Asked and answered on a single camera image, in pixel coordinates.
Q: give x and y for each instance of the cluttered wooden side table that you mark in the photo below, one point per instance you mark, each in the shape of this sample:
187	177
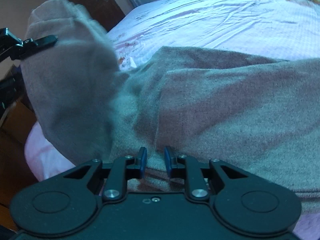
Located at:
17	114

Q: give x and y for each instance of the floral white bed sheet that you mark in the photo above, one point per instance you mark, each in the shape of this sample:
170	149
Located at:
278	29

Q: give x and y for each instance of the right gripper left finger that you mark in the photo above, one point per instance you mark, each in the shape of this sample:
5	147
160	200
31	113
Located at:
136	165

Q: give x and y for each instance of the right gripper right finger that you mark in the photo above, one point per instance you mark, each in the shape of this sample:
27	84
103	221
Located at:
175	164

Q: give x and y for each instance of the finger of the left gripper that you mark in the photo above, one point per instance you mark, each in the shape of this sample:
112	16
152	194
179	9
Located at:
33	46

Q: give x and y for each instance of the grey fleece pants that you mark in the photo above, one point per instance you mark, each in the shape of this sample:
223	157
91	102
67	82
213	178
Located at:
257	113

